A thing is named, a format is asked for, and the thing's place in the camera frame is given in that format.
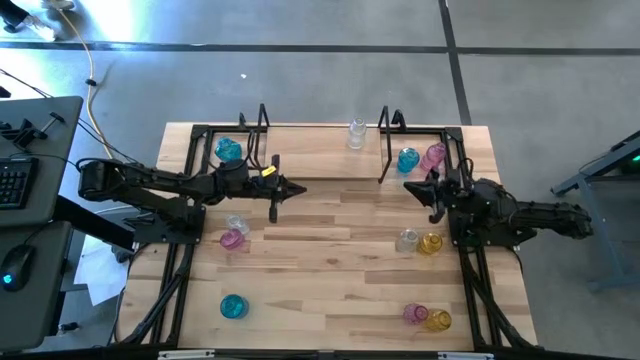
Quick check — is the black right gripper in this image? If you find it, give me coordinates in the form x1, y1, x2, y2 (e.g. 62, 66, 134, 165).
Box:
403, 168, 477, 225

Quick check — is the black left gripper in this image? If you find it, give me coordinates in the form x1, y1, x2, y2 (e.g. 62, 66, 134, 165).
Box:
247, 153, 308, 225

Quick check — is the pink tall ribbed glass vase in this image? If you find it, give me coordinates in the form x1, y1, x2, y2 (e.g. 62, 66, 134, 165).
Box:
418, 142, 448, 173

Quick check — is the clear large ribbed glass jar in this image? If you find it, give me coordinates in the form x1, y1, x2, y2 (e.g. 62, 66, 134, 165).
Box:
394, 228, 420, 254

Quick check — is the clear squat ribbed glass vase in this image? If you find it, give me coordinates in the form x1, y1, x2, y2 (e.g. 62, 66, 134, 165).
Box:
224, 213, 251, 235

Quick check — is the teal tall diamond-textured vase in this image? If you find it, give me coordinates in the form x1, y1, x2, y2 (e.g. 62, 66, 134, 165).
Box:
214, 137, 244, 163

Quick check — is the clear tall ribbed glass vase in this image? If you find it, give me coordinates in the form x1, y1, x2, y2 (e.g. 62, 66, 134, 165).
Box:
347, 117, 368, 150

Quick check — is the pink diamond-textured glass vase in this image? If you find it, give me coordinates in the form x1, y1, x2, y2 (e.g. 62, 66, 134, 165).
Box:
402, 302, 430, 326

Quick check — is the teal wide textured glass vase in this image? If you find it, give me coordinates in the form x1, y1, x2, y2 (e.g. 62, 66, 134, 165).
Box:
219, 293, 250, 320

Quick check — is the yellow tall ribbed glass vase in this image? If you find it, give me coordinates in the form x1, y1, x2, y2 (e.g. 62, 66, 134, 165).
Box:
424, 308, 453, 333

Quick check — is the wooden shelf with black rails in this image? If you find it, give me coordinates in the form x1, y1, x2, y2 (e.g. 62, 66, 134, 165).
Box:
248, 102, 396, 185

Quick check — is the pink squat ribbed glass vase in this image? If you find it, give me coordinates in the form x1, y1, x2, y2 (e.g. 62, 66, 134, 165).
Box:
219, 228, 246, 251

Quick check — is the black diagonal desk beam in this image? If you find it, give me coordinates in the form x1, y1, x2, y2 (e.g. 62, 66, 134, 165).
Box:
52, 193, 139, 252

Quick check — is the white paper sheet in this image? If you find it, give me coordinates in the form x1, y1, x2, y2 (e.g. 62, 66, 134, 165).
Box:
73, 234, 132, 307

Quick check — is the grey desk top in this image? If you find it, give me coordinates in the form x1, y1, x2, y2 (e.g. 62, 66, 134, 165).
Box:
0, 221, 75, 352
0, 96, 84, 229

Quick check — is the black desk clamp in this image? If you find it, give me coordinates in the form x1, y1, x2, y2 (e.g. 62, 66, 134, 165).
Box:
0, 112, 66, 151

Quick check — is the black keyboard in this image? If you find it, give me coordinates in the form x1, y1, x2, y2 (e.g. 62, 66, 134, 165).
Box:
0, 156, 40, 211

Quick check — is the black computer mouse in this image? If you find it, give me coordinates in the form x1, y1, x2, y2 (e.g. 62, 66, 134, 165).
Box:
0, 243, 37, 293

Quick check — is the teal ring-pattern glass vase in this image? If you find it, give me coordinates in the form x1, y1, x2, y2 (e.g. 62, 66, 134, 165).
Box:
396, 147, 421, 175

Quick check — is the black aluminium table frame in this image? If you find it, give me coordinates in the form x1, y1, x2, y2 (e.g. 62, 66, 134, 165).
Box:
117, 122, 541, 360

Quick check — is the silver metal bracket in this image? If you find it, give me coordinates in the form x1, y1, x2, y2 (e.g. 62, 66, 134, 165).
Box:
437, 351, 495, 360
158, 349, 216, 360

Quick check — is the grey metal table frame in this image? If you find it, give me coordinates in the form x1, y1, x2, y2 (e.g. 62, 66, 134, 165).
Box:
549, 128, 640, 294

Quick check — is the yellow floor cable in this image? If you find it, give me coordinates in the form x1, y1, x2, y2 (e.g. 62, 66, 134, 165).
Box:
58, 4, 117, 161

